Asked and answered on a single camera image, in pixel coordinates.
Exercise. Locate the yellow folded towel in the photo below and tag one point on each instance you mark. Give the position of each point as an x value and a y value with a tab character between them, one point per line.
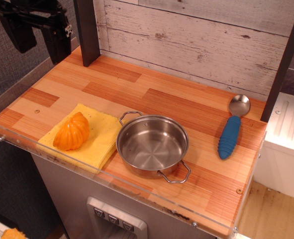
92	154

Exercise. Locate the blue handled metal spoon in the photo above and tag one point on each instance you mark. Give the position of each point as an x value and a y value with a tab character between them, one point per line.
238	107

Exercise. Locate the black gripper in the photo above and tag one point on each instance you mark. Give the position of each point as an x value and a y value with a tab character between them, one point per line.
18	17

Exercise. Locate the orange object bottom left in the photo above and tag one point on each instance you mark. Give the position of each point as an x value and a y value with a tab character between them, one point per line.
13	234

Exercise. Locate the silver dispenser button panel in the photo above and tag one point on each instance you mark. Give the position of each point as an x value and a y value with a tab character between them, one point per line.
110	222

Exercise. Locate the clear acrylic left guard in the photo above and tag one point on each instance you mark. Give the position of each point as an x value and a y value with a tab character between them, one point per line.
19	71

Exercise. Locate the dark right cabinet post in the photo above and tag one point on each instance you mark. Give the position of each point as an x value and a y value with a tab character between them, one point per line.
279	78

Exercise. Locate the dark cabinet post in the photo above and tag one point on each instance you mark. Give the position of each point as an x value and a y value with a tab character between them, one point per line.
279	78
87	29

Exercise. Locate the dark left cabinet post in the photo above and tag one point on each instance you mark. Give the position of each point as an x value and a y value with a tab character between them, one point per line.
87	29

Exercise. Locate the stainless steel pot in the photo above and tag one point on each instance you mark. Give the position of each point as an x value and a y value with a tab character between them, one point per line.
153	146

